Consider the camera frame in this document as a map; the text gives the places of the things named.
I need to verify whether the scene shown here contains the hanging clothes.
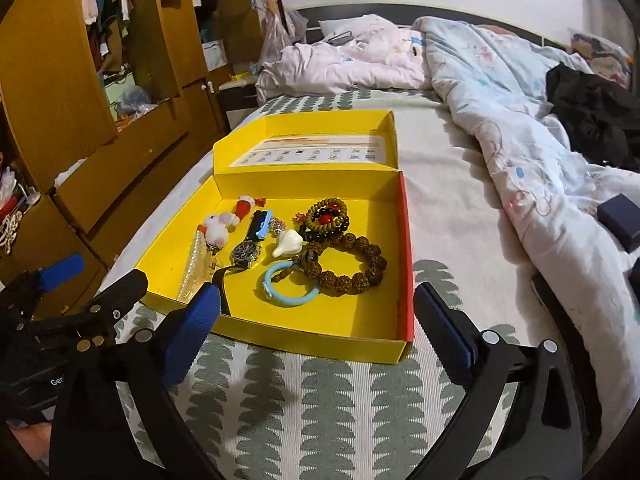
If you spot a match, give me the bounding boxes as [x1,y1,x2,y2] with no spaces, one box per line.
[80,0,221,73]

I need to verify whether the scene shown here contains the red white plush charm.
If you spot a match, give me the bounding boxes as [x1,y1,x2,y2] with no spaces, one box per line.
[235,194,268,221]

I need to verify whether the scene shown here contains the small wooden bead bracelet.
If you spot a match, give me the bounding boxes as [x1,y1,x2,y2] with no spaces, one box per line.
[304,198,351,236]

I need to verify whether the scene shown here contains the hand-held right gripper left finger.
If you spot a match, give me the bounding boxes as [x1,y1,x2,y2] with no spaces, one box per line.
[47,282,226,480]

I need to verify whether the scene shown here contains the colourful printed pillow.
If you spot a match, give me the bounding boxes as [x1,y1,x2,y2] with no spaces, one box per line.
[570,30,633,88]

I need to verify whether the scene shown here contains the dark bead bracelet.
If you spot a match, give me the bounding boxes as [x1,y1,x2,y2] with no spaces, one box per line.
[298,225,351,247]

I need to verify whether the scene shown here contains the black wrist watch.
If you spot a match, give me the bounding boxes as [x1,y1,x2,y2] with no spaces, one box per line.
[210,239,263,317]

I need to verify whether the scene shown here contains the red bead charm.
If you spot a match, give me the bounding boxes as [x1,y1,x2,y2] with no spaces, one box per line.
[317,201,343,226]

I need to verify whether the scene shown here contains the blue hair clip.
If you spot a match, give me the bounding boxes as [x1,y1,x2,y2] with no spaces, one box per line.
[246,210,274,242]

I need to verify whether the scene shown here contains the light floral quilt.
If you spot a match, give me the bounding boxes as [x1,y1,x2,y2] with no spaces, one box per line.
[412,16,640,356]

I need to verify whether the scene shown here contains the dark bed headboard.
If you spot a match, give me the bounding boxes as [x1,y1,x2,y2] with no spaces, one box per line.
[295,4,571,51]

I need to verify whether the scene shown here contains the brown bead string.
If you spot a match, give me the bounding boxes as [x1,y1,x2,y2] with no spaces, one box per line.
[272,250,321,286]

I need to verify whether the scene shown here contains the white cloth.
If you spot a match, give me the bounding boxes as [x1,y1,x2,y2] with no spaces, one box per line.
[54,157,88,188]

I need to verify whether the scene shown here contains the white plush rabbit keychain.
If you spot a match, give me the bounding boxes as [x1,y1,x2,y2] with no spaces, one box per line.
[196,211,240,250]

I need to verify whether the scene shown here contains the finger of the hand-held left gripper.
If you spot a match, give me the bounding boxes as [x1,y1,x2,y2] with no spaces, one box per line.
[0,254,85,311]
[30,269,149,347]

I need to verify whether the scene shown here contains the pearl bead strand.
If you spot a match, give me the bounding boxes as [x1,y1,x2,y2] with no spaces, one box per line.
[177,237,221,303]

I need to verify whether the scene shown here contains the large brown bead bracelet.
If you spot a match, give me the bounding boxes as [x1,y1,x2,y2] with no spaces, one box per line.
[305,232,388,297]

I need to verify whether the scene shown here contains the blue plastic bag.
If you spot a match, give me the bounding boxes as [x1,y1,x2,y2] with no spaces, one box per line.
[117,85,157,121]

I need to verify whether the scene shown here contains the dark nightstand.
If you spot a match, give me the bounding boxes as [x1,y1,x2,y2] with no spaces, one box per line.
[217,77,263,131]

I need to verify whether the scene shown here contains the clear plastic bag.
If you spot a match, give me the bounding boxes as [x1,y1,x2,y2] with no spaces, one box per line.
[257,7,308,68]

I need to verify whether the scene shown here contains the cluttered shelf items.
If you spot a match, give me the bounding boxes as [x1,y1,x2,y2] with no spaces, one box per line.
[0,152,41,256]

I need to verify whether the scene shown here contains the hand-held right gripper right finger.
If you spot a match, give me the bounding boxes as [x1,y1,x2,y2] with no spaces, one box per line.
[400,282,586,480]

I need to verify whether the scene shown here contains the light blue bracelet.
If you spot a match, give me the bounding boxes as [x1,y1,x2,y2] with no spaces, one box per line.
[257,258,321,307]

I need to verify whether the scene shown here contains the yellow cardboard box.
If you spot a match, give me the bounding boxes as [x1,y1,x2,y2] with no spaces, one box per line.
[140,110,416,365]

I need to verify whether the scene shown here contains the printed instruction sheet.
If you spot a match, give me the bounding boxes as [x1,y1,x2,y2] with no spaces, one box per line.
[230,134,386,167]

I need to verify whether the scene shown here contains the wooden wardrobe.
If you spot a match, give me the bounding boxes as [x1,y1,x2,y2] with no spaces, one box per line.
[0,0,266,321]

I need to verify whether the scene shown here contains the green patterned bed sheet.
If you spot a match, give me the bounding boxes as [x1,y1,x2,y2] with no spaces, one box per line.
[95,87,601,480]

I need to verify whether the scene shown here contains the pink quilt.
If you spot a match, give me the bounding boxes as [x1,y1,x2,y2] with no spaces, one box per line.
[256,15,433,101]

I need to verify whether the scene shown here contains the black clothing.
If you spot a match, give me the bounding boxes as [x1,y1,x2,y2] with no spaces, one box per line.
[545,62,640,171]

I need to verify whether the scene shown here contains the dark blue small box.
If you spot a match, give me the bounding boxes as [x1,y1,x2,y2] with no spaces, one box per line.
[597,194,640,252]

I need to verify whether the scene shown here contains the white gourd pendant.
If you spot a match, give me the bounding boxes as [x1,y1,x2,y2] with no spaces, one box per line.
[272,229,306,263]

